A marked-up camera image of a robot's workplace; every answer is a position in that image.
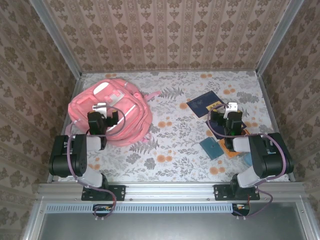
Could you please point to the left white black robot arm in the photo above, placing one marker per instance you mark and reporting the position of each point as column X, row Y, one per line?
column 93, row 178

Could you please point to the dark purple book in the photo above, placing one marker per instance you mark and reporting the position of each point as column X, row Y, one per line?
column 216, row 130

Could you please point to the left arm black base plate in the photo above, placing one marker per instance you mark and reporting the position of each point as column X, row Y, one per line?
column 120, row 192

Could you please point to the navy book with yellow label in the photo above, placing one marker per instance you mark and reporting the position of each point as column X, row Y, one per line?
column 200, row 103

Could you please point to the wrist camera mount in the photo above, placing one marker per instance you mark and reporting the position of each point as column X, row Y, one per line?
column 231, row 107
column 100, row 107

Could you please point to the aluminium frame post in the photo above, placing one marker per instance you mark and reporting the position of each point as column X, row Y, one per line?
column 278, row 37
column 58, row 40

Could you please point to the floral tablecloth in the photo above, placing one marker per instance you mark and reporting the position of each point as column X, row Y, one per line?
column 175, row 162

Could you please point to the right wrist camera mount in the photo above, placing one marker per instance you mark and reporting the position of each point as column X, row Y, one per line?
column 231, row 107

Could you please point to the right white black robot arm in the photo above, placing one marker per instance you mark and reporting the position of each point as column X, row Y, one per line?
column 246, row 178

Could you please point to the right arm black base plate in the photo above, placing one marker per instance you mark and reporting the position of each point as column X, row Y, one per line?
column 218, row 192

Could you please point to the orange book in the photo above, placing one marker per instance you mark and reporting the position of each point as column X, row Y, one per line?
column 228, row 151

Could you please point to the aluminium frame rail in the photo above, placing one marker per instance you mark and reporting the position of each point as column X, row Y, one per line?
column 73, row 100
column 170, row 71
column 268, row 100

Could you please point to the small teal wallet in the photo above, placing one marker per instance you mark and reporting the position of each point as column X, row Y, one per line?
column 212, row 149

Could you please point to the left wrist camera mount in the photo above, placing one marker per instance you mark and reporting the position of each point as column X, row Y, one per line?
column 100, row 107

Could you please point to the wide aluminium extrusion rail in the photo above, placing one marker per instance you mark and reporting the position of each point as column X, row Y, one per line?
column 170, row 191

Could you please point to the grey metal panel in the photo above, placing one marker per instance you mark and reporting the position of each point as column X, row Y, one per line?
column 162, row 227

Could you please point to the black connector board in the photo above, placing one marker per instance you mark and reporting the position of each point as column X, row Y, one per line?
column 100, row 212
column 241, row 212

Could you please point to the pink backpack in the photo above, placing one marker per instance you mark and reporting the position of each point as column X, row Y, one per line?
column 107, row 92

